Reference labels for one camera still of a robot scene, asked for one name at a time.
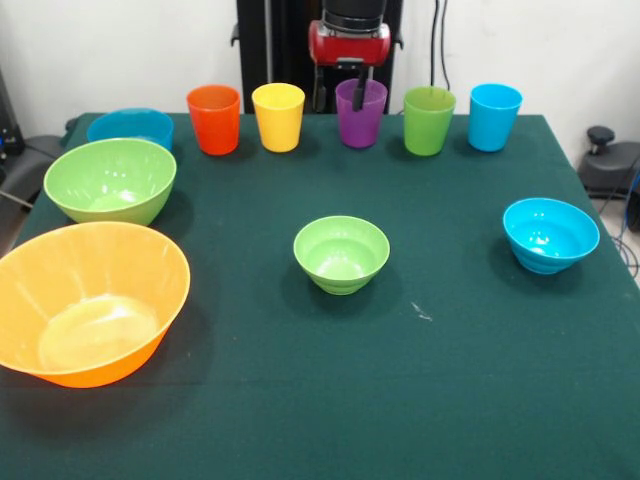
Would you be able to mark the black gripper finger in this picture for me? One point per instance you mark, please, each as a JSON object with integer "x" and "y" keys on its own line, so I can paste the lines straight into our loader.
{"x": 320, "y": 97}
{"x": 359, "y": 97}

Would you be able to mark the purple cup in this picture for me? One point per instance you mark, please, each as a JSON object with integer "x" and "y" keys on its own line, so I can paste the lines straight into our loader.
{"x": 361, "y": 127}

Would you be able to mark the large blue bowl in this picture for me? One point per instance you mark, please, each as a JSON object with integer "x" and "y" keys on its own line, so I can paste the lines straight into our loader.
{"x": 130, "y": 125}

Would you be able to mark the yellow cup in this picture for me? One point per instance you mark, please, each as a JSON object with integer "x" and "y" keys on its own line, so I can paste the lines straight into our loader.
{"x": 278, "y": 125}

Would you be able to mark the grey floor base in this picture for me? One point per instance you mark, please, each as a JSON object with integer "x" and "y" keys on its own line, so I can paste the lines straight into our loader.
{"x": 30, "y": 165}

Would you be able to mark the grey base with black knob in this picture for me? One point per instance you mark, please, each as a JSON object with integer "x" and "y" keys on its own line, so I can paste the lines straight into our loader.
{"x": 607, "y": 170}

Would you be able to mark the red-orange cup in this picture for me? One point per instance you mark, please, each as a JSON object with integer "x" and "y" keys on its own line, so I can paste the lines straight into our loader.
{"x": 214, "y": 125}

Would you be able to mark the small cyan bowl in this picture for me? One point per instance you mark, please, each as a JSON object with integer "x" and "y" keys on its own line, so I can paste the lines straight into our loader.
{"x": 550, "y": 235}

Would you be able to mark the black equipment box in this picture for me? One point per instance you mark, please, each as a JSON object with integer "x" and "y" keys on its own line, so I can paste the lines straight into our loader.
{"x": 9, "y": 125}

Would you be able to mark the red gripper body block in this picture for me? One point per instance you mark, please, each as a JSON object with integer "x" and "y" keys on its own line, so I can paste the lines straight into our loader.
{"x": 350, "y": 47}

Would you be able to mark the green cup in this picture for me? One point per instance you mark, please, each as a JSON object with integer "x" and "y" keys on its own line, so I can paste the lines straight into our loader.
{"x": 430, "y": 125}

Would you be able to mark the large orange bowl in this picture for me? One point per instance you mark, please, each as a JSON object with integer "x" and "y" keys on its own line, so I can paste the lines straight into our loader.
{"x": 90, "y": 310}

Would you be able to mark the large green bowl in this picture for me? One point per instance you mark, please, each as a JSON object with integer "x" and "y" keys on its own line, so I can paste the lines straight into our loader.
{"x": 110, "y": 180}

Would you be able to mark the dark green tablecloth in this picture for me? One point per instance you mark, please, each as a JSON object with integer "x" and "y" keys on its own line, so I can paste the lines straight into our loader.
{"x": 350, "y": 375}

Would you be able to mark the blue cup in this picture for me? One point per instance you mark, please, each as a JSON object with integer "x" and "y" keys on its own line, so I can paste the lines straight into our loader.
{"x": 494, "y": 120}

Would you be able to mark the small green bowl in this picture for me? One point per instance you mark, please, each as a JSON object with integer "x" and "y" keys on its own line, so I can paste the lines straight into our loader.
{"x": 341, "y": 255}

